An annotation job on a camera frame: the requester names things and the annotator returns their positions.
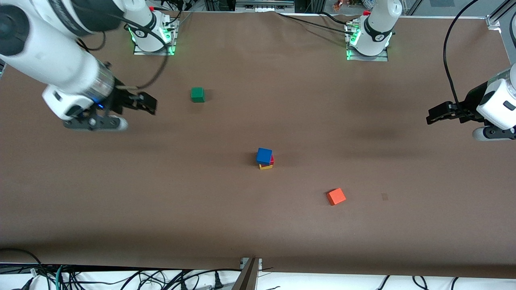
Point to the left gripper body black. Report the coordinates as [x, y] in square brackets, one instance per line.
[469, 105]

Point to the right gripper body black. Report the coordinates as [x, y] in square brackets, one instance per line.
[121, 98]

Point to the blue cube block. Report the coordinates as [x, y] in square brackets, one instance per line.
[264, 156]

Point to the red cube block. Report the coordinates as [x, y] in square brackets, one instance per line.
[272, 160]

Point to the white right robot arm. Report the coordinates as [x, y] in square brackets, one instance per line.
[52, 52]

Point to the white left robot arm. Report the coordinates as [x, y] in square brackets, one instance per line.
[377, 24]

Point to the green cube block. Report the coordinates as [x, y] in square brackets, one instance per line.
[197, 94]

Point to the yellow cube block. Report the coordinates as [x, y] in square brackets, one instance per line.
[266, 166]

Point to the orange cube block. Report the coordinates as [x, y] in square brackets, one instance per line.
[336, 196]

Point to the white power strip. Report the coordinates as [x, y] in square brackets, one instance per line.
[264, 5]

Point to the brown paper table cover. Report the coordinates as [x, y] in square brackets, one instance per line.
[258, 229]

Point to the black power plug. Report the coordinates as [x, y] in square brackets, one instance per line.
[218, 282]

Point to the brown slanted bar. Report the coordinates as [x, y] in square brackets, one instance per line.
[246, 278]

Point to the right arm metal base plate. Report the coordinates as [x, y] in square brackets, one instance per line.
[171, 40]

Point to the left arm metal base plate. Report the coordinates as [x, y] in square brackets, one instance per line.
[383, 57]

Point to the aluminium corner bracket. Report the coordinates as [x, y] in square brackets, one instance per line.
[493, 21]

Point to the small metal table bracket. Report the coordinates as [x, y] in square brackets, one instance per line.
[243, 262]

